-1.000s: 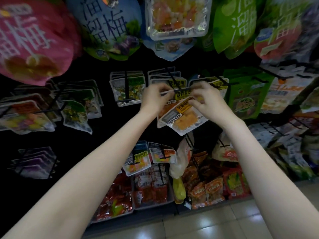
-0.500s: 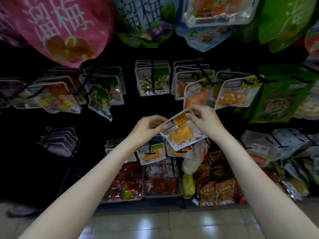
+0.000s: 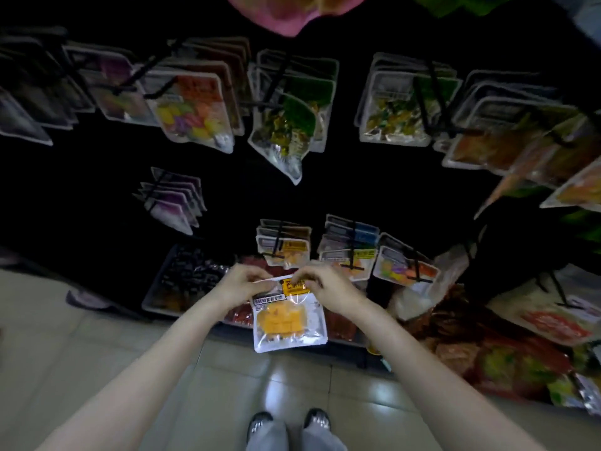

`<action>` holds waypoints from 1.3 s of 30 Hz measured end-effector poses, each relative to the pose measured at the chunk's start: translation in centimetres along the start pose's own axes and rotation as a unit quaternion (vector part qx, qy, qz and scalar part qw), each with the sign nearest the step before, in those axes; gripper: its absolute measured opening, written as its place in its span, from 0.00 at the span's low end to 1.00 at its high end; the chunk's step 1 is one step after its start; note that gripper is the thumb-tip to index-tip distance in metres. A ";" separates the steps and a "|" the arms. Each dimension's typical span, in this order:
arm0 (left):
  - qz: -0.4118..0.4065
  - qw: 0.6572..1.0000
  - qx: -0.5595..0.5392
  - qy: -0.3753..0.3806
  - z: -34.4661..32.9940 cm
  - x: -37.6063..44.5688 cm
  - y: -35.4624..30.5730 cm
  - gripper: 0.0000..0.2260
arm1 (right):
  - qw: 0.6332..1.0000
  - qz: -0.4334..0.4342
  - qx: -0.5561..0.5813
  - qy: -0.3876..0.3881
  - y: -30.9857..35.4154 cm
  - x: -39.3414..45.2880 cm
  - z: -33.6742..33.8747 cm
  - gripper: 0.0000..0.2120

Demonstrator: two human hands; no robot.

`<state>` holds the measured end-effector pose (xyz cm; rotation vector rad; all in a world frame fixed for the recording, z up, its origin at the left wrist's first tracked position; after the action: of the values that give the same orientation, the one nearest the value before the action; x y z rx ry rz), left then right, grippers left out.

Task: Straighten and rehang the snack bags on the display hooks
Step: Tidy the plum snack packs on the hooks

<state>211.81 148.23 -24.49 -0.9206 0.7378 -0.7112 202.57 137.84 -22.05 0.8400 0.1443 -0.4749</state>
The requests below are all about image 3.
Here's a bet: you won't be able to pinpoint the small pink round snack bag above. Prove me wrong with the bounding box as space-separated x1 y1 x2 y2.
223 0 372 38

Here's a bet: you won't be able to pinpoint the person's shoe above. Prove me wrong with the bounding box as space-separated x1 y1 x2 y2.
303 407 332 433
246 411 275 442

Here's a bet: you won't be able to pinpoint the person's left hand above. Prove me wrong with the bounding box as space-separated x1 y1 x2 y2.
208 262 278 316

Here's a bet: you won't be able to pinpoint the person's right hand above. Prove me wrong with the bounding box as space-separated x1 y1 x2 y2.
294 261 372 320

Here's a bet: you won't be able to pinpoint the row of red orange pouches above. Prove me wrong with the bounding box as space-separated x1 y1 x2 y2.
404 286 601 410

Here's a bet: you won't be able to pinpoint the clear tray of dark candies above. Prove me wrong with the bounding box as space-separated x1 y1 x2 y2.
143 244 231 318

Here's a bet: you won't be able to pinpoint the person's right forearm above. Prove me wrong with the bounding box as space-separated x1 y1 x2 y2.
352 300 546 451

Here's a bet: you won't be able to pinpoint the green plum snack bag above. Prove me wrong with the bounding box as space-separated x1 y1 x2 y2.
408 0 522 17

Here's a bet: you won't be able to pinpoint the person's light grey trousers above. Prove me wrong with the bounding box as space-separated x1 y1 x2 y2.
246 422 349 451

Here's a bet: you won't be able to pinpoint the clear mixed candy packets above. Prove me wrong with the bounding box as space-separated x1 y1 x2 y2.
64 44 156 128

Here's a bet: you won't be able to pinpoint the clear green candy packets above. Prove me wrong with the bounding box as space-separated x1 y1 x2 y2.
357 70 461 147
249 89 321 186

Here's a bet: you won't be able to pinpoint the small clear orange-candy pouch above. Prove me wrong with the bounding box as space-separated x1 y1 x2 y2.
252 277 330 353

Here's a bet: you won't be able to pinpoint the clear tray of red candies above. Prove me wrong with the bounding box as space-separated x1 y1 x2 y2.
223 256 367 346

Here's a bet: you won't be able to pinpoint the small clear purple-label pouch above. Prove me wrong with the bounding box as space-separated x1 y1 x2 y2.
136 167 208 236

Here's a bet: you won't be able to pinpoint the row of small clear pouches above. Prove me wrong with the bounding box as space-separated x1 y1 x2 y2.
255 215 443 288

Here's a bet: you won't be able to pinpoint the person's right shoe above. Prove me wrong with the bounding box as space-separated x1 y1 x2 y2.
303 407 332 433

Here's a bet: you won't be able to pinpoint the small pink floor object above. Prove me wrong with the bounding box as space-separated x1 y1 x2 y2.
66 288 114 311

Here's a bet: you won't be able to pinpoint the clear colourful-cube candy bag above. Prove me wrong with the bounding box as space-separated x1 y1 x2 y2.
141 70 236 154
169 37 253 137

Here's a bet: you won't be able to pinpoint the white red-label snack bag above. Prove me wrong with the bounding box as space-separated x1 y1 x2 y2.
389 244 475 322
488 266 601 348

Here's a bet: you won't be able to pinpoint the person's left shoe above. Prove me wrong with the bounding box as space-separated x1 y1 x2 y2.
246 411 275 442

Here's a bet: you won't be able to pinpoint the person's left forearm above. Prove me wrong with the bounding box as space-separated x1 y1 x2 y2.
38 296 250 451

